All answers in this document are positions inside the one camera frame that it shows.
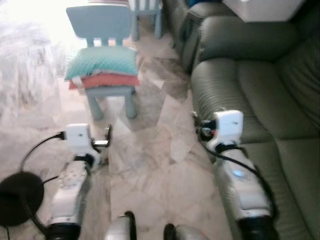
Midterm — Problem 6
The turquoise dotted pillow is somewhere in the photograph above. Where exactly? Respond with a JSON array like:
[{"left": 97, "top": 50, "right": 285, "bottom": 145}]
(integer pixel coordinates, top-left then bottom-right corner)
[{"left": 64, "top": 46, "right": 139, "bottom": 81}]

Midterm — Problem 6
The green leather sofa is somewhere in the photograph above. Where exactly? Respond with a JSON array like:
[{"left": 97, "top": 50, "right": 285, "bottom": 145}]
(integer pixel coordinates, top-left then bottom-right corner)
[{"left": 190, "top": 15, "right": 320, "bottom": 240}]

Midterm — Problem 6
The silver left robot leg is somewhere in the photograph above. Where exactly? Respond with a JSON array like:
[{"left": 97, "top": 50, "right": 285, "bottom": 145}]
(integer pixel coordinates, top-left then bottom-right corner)
[{"left": 103, "top": 211, "right": 137, "bottom": 240}]

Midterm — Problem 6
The silver robot leg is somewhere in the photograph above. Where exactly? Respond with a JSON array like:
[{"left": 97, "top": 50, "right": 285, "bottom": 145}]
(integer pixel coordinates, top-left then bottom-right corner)
[
  {"left": 103, "top": 211, "right": 137, "bottom": 240},
  {"left": 163, "top": 223, "right": 212, "bottom": 240}
]

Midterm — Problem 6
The black round floor base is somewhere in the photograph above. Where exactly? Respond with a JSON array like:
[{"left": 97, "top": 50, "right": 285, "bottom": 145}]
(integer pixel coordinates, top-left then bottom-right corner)
[{"left": 0, "top": 171, "right": 45, "bottom": 227}]

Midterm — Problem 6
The dark green leather armchair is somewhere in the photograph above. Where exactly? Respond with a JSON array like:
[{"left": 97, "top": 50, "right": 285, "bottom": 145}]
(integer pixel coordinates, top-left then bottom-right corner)
[{"left": 164, "top": 0, "right": 231, "bottom": 74}]

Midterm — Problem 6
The silver right robot leg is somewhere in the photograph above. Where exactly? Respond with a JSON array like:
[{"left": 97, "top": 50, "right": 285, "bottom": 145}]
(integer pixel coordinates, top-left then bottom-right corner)
[{"left": 163, "top": 223, "right": 212, "bottom": 240}]

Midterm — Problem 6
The light blue child chair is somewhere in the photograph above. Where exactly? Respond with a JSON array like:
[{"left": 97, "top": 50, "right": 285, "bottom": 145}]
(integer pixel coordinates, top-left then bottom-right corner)
[{"left": 65, "top": 4, "right": 139, "bottom": 121}]

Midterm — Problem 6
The striped light blue chair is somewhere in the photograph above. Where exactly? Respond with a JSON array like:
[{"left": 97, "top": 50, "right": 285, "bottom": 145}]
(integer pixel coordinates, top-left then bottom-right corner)
[{"left": 128, "top": 0, "right": 165, "bottom": 42}]

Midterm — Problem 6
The white table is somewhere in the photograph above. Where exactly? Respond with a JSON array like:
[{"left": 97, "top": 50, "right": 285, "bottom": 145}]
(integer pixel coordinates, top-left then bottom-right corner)
[{"left": 222, "top": 0, "right": 307, "bottom": 23}]

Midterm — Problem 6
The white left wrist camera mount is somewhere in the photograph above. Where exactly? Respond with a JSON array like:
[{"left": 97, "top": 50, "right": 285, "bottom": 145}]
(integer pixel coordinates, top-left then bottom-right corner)
[{"left": 65, "top": 123, "right": 101, "bottom": 157}]

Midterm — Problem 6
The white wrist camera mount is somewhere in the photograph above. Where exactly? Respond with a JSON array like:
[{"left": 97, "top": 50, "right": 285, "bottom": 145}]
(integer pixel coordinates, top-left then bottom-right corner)
[
  {"left": 207, "top": 110, "right": 244, "bottom": 154},
  {"left": 65, "top": 123, "right": 101, "bottom": 157}
]

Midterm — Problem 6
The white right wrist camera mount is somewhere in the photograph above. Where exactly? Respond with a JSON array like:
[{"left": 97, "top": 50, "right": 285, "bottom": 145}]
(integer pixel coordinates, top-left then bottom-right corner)
[{"left": 207, "top": 110, "right": 244, "bottom": 154}]

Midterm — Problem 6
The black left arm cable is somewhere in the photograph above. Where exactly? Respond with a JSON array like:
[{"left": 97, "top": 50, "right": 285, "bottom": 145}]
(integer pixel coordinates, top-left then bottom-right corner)
[{"left": 19, "top": 131, "right": 67, "bottom": 237}]

